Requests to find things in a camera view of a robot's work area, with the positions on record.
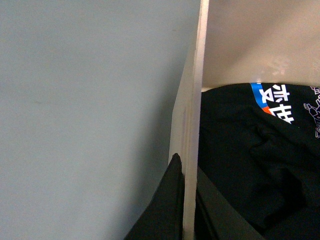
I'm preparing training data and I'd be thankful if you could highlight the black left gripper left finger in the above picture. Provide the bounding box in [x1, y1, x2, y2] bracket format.
[125, 153, 184, 240]

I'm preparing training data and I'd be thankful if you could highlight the beige plastic laundry hamper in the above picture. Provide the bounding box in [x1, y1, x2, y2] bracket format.
[169, 0, 320, 240]

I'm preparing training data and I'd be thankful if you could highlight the black printed t-shirt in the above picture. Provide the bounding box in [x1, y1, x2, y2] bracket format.
[198, 83, 320, 240]

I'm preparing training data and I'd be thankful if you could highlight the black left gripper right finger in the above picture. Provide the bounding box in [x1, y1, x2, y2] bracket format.
[194, 168, 264, 240]

